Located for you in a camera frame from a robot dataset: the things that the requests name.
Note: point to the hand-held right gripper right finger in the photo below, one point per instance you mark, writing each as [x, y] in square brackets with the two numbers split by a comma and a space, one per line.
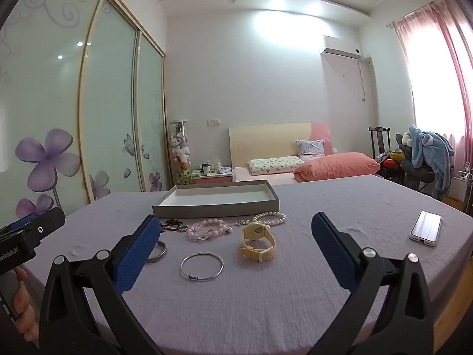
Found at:
[332, 251]

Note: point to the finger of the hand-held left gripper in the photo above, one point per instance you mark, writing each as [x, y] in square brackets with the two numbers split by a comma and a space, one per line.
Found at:
[46, 227]

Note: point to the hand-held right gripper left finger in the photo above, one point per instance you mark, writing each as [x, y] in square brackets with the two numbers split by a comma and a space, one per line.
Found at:
[136, 255]

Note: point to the wide silver cuff bangle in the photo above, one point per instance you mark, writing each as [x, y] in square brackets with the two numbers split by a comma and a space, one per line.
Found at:
[162, 253]

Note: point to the thin silver bangle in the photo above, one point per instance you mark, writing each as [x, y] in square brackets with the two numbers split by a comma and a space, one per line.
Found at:
[183, 270]

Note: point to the yellow wrist watch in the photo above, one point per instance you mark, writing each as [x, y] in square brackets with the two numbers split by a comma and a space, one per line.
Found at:
[258, 252]

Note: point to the grey cardboard tray box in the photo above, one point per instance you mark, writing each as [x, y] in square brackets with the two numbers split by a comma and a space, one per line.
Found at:
[207, 210]

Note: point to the person's left hand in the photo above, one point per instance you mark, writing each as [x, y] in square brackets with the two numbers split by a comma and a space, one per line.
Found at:
[24, 303]

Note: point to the orange duvet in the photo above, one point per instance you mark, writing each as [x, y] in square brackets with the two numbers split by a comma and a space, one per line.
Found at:
[336, 166]

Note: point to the yellow plush toy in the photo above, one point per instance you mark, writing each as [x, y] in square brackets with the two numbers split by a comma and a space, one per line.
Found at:
[186, 177]

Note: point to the white smartphone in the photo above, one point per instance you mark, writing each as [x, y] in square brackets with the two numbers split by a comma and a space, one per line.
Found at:
[425, 227]

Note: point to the lilac patterned pillow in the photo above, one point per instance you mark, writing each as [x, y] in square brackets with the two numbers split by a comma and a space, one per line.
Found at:
[310, 149]

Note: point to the white floral pillow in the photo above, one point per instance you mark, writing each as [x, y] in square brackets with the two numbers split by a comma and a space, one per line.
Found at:
[273, 165]

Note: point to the pink white nightstand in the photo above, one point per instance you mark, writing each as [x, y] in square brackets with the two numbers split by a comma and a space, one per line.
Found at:
[212, 179]

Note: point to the white mug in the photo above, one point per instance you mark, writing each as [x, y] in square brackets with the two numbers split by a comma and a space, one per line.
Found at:
[206, 170]

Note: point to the colourful toys pile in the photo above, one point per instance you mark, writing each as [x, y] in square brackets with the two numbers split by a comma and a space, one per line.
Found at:
[393, 159]

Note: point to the grey office chair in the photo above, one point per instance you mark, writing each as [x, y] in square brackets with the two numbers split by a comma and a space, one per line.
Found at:
[415, 175]

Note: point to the bed with pink sheet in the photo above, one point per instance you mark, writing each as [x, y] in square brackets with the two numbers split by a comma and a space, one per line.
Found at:
[242, 175]

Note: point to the clear plush toy tube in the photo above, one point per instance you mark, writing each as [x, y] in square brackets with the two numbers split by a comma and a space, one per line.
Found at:
[180, 144]

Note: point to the dark wooden chair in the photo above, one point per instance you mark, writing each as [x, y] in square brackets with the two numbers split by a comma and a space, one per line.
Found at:
[378, 140]

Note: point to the light blue cloth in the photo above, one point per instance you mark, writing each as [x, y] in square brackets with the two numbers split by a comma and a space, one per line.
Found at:
[223, 171]

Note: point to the glass floral wardrobe door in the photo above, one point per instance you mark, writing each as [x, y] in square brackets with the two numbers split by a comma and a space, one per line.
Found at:
[151, 118]
[111, 100]
[44, 100]

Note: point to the cream pink headboard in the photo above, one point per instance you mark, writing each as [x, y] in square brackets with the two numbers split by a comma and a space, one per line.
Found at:
[266, 140]

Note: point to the small cardboard box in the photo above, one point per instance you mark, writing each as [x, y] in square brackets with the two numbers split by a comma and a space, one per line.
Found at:
[452, 203]

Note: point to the small white plush toy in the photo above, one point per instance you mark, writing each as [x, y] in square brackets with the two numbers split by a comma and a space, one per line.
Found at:
[406, 138]

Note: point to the blue plush garment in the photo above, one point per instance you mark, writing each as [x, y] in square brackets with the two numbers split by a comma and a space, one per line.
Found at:
[432, 151]

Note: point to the metal rack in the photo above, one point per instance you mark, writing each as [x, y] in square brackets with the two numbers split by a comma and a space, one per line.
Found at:
[466, 181]

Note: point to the air conditioner pipe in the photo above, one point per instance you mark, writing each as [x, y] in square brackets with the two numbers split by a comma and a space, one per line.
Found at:
[364, 81]

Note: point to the white air conditioner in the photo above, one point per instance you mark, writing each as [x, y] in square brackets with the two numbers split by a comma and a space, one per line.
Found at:
[340, 46]

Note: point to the pink curtain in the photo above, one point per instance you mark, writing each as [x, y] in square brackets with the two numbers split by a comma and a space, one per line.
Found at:
[451, 81]

